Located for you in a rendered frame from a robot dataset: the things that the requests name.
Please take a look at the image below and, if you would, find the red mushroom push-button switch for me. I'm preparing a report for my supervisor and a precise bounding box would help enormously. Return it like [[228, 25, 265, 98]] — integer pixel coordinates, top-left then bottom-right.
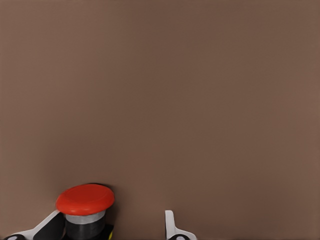
[[55, 183, 116, 240]]

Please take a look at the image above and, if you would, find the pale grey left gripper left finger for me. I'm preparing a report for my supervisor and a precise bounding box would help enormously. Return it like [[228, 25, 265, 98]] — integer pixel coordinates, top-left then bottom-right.
[[1, 209, 65, 240]]

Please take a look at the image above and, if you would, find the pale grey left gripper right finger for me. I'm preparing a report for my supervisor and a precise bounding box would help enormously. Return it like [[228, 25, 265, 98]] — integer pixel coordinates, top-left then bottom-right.
[[164, 209, 198, 240]]

